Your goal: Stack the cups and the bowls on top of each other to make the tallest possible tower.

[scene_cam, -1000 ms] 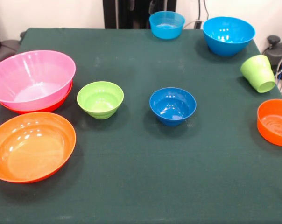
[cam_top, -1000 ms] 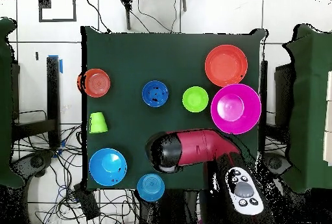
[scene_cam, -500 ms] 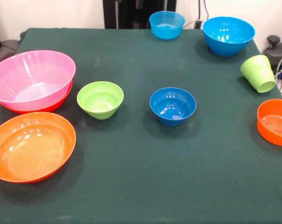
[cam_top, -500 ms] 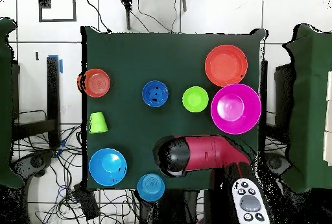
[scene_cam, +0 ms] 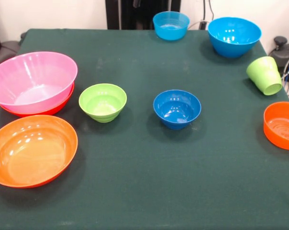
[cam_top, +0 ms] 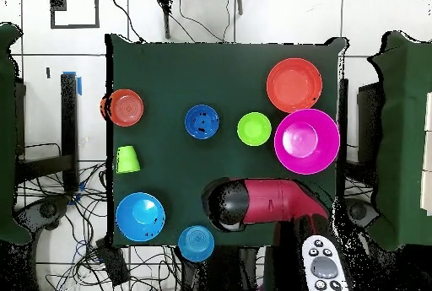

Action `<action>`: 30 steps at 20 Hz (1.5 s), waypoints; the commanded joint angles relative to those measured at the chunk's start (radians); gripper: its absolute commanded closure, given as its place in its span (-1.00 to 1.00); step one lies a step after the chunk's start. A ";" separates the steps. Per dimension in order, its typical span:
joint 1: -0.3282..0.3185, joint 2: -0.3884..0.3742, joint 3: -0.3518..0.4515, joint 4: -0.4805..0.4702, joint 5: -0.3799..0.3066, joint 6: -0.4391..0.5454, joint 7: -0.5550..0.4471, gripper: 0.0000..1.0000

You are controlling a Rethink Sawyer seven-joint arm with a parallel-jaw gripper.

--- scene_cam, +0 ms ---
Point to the large orange bowl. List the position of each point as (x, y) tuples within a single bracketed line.
[(27, 155), (60, 107)]

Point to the dark grey floor base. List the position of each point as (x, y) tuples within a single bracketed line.
[(5, 51), (285, 51)]

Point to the small orange bowl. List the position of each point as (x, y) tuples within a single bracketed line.
[(278, 141)]

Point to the small light blue bowl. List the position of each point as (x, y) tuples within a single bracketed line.
[(170, 32)]

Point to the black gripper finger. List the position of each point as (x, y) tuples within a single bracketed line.
[(136, 3)]

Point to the dark green tablecloth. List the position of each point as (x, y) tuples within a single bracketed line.
[(144, 155)]

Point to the dark blue bowl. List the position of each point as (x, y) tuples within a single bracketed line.
[(176, 119)]

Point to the large pink bowl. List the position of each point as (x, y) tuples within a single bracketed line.
[(27, 72)]

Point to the green cup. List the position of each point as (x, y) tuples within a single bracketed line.
[(264, 74)]

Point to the large light blue bowl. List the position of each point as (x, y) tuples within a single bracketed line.
[(233, 50)]

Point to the green bowl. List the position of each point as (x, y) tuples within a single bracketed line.
[(101, 112)]

